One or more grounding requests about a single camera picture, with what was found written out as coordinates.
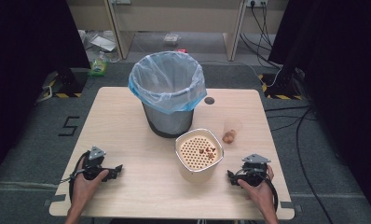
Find black floor cable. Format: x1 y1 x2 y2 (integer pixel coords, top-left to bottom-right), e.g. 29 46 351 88
263 105 336 224

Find black stand base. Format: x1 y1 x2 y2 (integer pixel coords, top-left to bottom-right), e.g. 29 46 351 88
56 66 89 95
261 66 304 98

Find white paper sheet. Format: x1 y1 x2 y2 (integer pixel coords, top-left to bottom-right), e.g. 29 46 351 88
89 35 117 52

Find black cables at socket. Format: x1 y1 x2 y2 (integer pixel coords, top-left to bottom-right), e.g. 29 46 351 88
239 1 282 70

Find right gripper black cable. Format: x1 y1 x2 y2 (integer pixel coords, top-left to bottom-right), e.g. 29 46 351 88
262 169 280 213

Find grey mesh trash bin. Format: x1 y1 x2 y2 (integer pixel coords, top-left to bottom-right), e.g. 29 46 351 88
141 101 195 139

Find clear plastic cup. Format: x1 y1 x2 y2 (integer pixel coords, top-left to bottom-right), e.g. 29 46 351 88
221 117 243 145

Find light wooden desk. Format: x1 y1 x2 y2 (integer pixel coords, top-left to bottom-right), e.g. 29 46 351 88
65 0 248 62

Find brown food scraps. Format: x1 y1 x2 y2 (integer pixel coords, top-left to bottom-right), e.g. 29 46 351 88
199 147 217 161

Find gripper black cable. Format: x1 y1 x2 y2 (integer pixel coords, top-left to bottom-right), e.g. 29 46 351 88
67 150 92 203
262 169 280 213

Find person's left hand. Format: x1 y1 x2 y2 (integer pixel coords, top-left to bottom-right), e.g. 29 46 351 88
70 157 111 204

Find person's right hand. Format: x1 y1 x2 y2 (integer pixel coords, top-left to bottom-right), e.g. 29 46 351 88
237 164 276 208

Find white wall socket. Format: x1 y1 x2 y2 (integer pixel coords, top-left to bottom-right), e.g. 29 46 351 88
246 0 269 8

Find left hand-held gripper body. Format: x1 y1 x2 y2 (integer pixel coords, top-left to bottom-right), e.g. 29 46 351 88
80 145 114 183

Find blue plastic bin bag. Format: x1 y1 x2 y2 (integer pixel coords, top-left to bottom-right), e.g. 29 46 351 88
128 50 208 115

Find green packet on floor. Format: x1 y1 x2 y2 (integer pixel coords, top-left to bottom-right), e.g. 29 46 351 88
87 50 109 77

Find brown nut shells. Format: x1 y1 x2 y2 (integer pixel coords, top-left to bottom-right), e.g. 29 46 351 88
221 129 238 145

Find clear plastic packet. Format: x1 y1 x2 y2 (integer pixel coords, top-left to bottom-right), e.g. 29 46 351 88
162 33 182 48

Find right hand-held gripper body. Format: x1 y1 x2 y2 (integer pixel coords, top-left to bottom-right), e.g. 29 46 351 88
235 153 272 188

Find white floor cable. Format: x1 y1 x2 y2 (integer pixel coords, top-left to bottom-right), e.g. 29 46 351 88
34 84 55 105

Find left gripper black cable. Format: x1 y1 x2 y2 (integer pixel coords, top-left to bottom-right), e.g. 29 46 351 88
67 150 92 203

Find beige container with perforated insert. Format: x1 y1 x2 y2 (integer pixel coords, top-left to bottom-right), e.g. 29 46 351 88
173 128 225 185

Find black curtain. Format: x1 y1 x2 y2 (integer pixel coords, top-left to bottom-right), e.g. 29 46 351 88
0 0 92 185
268 0 371 216

